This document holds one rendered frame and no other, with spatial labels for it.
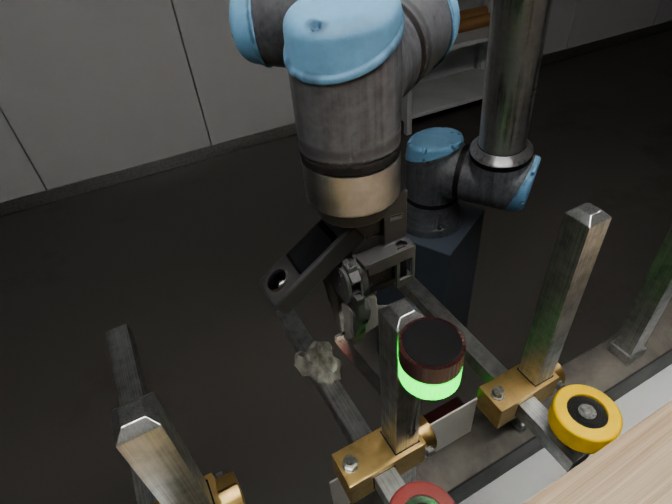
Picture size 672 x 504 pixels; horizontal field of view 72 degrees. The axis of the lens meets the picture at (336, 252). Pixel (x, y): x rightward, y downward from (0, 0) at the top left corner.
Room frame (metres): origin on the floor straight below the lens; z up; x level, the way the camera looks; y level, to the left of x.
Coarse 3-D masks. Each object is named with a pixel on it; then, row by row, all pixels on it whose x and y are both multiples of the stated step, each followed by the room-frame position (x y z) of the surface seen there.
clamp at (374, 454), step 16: (432, 432) 0.31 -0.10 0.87; (352, 448) 0.30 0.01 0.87; (368, 448) 0.30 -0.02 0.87; (384, 448) 0.29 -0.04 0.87; (416, 448) 0.29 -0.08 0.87; (432, 448) 0.30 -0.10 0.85; (336, 464) 0.28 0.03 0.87; (368, 464) 0.27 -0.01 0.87; (384, 464) 0.27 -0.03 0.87; (400, 464) 0.28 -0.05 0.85; (416, 464) 0.29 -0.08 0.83; (352, 480) 0.26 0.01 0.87; (368, 480) 0.26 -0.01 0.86; (352, 496) 0.25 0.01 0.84
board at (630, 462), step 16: (656, 416) 0.28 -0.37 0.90; (640, 432) 0.26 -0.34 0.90; (656, 432) 0.26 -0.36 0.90; (608, 448) 0.25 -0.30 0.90; (624, 448) 0.25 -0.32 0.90; (640, 448) 0.25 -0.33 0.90; (656, 448) 0.24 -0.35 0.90; (592, 464) 0.23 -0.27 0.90; (608, 464) 0.23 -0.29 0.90; (624, 464) 0.23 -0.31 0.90; (640, 464) 0.23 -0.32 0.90; (656, 464) 0.23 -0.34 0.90; (560, 480) 0.22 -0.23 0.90; (576, 480) 0.22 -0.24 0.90; (592, 480) 0.22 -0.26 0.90; (608, 480) 0.21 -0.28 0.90; (624, 480) 0.21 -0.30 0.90; (640, 480) 0.21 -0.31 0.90; (656, 480) 0.21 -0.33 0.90; (544, 496) 0.20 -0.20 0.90; (560, 496) 0.20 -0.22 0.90; (576, 496) 0.20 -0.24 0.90; (592, 496) 0.20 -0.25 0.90; (608, 496) 0.20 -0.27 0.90; (624, 496) 0.20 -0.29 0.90; (640, 496) 0.19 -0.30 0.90; (656, 496) 0.19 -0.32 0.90
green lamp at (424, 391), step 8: (400, 368) 0.26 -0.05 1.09; (400, 376) 0.26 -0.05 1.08; (408, 376) 0.25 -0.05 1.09; (456, 376) 0.24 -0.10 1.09; (408, 384) 0.25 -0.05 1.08; (416, 384) 0.24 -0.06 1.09; (424, 384) 0.24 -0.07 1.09; (440, 384) 0.24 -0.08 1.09; (448, 384) 0.24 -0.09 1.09; (456, 384) 0.24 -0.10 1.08; (416, 392) 0.24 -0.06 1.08; (424, 392) 0.24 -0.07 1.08; (432, 392) 0.23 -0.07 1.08; (440, 392) 0.23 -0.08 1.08; (448, 392) 0.24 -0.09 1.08
